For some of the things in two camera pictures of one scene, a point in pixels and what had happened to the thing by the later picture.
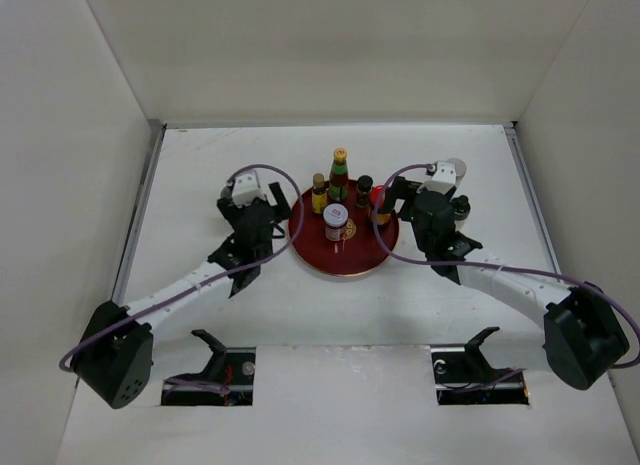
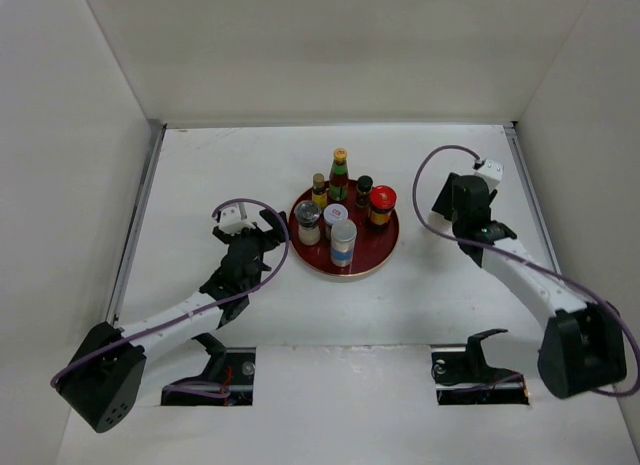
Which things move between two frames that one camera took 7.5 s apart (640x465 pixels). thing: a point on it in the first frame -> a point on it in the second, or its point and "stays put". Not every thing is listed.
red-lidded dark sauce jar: (384, 217) stays put
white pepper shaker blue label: (460, 169) -> (342, 242)
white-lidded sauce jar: (335, 217) stays put
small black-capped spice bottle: (365, 183) stays put
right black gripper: (401, 189) -> (443, 203)
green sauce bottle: (339, 175) stays put
